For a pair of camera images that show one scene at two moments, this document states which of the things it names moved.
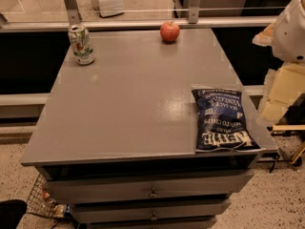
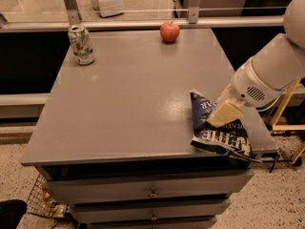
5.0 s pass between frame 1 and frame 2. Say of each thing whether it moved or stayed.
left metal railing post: stayed
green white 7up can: stayed
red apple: stayed
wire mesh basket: stayed
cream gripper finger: moved
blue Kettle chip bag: moved
